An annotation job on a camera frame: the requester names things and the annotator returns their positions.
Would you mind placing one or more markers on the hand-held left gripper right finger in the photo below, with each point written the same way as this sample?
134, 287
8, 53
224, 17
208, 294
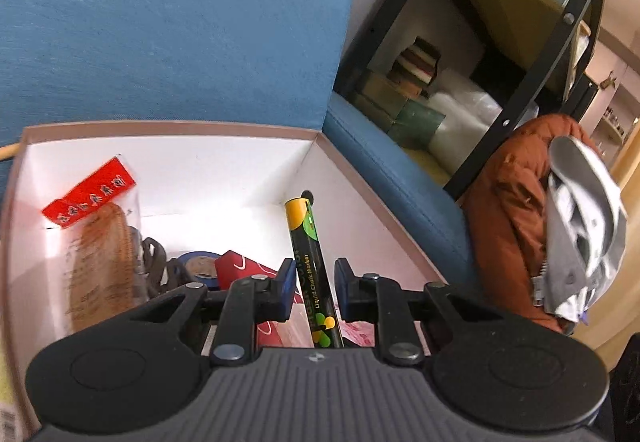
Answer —
344, 289

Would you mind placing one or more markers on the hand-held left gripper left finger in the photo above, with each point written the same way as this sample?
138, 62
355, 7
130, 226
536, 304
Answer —
286, 292

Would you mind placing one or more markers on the black chalk marker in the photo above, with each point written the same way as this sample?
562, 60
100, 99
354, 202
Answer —
307, 242

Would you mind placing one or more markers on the brown cardboard box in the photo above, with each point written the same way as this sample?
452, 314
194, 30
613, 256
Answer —
210, 161

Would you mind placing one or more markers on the brown cookie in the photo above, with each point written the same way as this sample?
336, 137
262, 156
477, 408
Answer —
95, 247

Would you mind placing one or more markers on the red and silver gift envelope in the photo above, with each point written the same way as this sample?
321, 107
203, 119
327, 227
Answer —
250, 269

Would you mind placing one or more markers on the blue tape roll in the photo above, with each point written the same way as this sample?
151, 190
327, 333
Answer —
197, 267

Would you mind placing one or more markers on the black plastic object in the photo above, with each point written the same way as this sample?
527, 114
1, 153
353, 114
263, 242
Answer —
155, 257

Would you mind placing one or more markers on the green storage box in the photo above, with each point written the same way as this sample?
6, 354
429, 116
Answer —
415, 119

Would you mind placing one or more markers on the brown padded jacket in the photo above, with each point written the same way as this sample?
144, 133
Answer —
510, 202

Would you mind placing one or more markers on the clear plastic wrap roll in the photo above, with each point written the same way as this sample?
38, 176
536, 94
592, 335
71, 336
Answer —
465, 116

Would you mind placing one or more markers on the stack of books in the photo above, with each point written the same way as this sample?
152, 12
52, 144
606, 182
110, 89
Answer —
417, 64

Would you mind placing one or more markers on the silver grey garment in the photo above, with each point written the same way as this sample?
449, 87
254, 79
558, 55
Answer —
585, 217

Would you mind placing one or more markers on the black metal shelf rack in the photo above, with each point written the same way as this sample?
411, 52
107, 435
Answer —
525, 86

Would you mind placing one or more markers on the blue fabric sofa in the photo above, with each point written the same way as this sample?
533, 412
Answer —
165, 31

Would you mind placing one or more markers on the yellow-green medicine box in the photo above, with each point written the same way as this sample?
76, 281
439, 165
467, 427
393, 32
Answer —
7, 387

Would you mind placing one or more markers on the round floral hand fan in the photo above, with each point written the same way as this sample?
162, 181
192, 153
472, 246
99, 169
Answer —
7, 152

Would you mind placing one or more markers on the beige wall cabinet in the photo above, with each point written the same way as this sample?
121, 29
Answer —
612, 116

